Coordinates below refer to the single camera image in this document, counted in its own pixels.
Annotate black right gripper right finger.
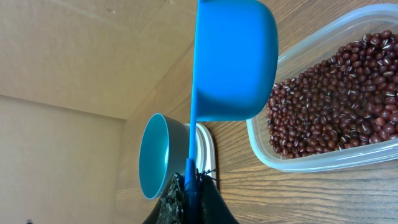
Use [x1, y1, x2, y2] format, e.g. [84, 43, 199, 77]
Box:
[197, 170, 239, 224]

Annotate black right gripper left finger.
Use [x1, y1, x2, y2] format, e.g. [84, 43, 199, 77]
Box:
[143, 173, 184, 224]

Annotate white digital kitchen scale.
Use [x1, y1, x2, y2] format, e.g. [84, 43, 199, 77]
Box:
[195, 123, 217, 185]

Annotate blue plastic measuring scoop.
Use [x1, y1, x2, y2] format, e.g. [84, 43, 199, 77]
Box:
[183, 0, 279, 223]

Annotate red adzuki beans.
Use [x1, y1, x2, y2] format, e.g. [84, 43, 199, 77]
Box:
[266, 30, 397, 159]

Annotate blue metal bowl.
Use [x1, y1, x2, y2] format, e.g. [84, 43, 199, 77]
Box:
[139, 113, 189, 199]

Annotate clear plastic container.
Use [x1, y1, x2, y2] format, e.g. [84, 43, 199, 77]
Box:
[247, 4, 397, 172]

